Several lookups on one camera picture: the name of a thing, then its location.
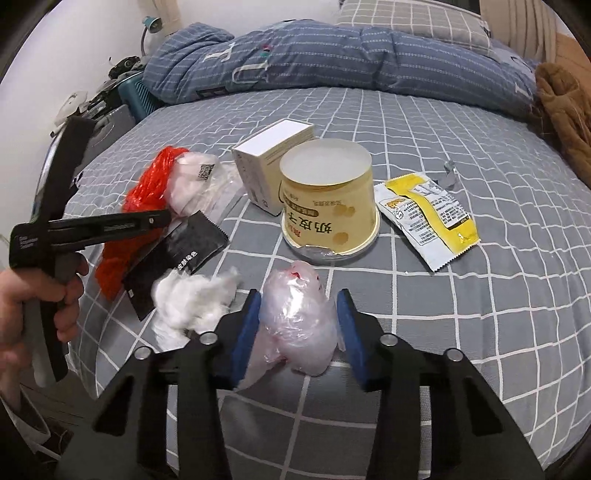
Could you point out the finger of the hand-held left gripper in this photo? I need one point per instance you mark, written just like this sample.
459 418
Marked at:
115 227

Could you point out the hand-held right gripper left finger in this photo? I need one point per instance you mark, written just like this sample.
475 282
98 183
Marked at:
244 332

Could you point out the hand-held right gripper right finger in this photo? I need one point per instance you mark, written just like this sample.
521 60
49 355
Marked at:
353 337

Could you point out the clear plastic bag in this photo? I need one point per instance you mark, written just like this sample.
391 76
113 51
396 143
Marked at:
295 323

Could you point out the black foil sachet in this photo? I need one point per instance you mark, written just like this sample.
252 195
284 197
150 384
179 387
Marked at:
184 249

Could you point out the person's left hand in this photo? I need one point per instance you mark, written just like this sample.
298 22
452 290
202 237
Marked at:
11 314

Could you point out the red plastic bag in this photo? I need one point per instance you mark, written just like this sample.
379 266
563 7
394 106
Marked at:
147 184

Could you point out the white crumpled tissue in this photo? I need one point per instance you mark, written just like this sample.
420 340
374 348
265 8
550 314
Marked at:
194 295

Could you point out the white plastic mailer bag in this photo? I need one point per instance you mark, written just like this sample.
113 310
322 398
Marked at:
194 184

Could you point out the grey suitcase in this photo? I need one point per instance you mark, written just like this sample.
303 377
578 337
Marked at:
113 127

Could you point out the grey checked bed sheet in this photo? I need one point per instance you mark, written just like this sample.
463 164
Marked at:
461 323

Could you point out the yellow paper tub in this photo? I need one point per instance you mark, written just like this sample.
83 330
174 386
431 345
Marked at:
323 217

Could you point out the white round object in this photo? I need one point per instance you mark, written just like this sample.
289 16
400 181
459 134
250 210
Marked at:
73 105

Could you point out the teal suitcase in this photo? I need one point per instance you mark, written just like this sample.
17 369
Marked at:
136 99

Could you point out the yellow and white sachet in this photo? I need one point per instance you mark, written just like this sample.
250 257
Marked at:
415 217

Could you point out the white cardboard box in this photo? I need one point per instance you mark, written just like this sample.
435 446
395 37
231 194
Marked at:
258 161

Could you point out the black tangled object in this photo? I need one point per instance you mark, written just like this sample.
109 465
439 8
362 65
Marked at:
124 67

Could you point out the small clear plastic piece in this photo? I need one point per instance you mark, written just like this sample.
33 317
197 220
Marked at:
450 173

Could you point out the blue desk lamp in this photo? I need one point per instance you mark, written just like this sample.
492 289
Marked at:
150 23

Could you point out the blue checked quilt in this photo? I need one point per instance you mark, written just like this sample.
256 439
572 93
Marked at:
323 60

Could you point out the brown fleece coat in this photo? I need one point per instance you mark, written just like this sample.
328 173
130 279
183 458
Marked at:
565 110

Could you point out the grey checked pillow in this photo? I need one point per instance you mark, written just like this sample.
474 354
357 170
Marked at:
406 23

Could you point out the beige curtain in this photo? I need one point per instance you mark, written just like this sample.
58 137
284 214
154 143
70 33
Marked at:
517 23

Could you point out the wooden headboard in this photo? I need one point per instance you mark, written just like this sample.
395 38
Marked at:
572 50

